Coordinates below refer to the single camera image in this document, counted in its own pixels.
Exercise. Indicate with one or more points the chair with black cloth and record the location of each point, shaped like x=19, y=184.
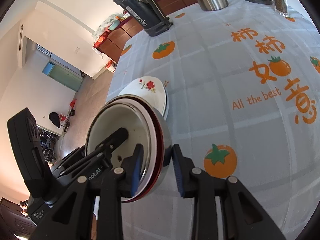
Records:
x=55, y=120

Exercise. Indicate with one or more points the white enamel bowl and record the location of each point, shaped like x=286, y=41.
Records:
x=117, y=120

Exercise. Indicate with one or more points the white plate with blue pattern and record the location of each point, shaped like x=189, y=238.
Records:
x=165, y=102

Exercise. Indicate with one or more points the stainless steel bowl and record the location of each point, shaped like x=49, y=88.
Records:
x=166, y=140

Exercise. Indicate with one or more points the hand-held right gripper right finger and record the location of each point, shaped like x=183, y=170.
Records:
x=177, y=172

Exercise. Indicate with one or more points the red bag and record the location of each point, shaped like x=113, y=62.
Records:
x=73, y=103

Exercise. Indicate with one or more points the window grille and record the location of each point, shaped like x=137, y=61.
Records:
x=43, y=50

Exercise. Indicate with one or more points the pile of cloths and bags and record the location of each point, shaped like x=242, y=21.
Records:
x=107, y=22

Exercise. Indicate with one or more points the dark clutter in doorway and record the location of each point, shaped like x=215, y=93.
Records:
x=48, y=142

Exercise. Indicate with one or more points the orange box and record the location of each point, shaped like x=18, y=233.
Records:
x=98, y=41

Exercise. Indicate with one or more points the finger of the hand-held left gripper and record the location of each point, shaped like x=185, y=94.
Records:
x=115, y=140

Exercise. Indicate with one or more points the green door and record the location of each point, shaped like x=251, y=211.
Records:
x=65, y=77

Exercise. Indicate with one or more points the light blue persimmon tablecloth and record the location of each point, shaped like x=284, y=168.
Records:
x=212, y=80

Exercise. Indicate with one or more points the green plastic basin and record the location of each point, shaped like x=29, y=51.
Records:
x=113, y=25

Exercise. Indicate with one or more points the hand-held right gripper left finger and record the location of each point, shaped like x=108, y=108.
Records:
x=137, y=170

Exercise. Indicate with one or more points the brown wooden cabinet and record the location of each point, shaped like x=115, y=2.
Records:
x=117, y=42

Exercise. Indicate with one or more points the white plate with red flowers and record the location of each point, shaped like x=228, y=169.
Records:
x=147, y=92

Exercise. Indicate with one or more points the black thermos flask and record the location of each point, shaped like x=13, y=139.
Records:
x=142, y=7

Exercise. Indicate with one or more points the white bucket with red rim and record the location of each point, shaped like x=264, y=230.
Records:
x=110, y=66

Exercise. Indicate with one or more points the long tube lamp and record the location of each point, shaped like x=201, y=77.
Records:
x=21, y=37

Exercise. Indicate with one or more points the red plastic bowl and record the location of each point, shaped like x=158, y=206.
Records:
x=155, y=127

